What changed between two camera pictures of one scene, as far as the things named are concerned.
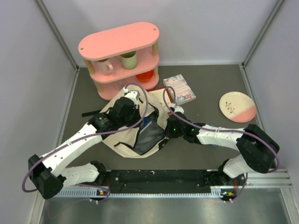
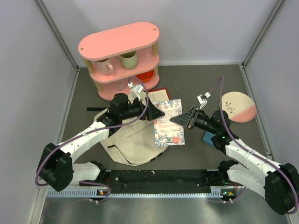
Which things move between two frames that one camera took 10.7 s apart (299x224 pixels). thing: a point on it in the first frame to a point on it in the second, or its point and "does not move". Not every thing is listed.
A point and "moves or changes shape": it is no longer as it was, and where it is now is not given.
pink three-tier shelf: (122, 57) does not move
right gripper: (169, 133) to (188, 120)
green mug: (129, 60) does not move
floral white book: (183, 92) to (167, 132)
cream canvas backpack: (149, 136) moves or changes shape
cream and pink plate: (238, 107) does not move
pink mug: (105, 67) does not move
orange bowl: (145, 76) does not move
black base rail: (167, 180) does not move
